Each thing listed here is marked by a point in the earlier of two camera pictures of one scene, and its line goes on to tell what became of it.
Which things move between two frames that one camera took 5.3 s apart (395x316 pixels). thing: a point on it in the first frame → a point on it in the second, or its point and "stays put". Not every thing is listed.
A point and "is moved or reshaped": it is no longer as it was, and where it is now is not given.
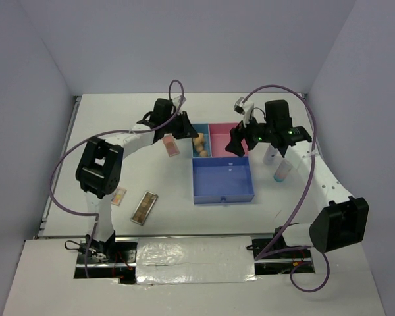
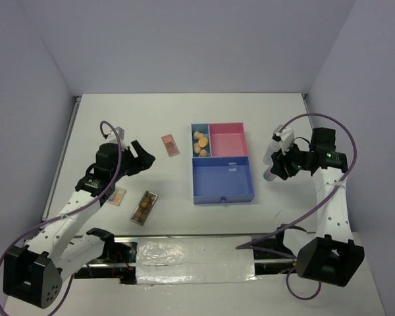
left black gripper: x=187 y=130 → x=143 y=160
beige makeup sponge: x=198 y=148 stays put
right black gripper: x=237 y=134 → x=280 y=160
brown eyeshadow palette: x=144 y=207 stays put
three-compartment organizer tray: x=222 y=175 stays put
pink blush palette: x=170 y=145 stays put
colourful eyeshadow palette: x=118 y=196 stays put
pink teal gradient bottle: x=282 y=171 is moved or reshaped
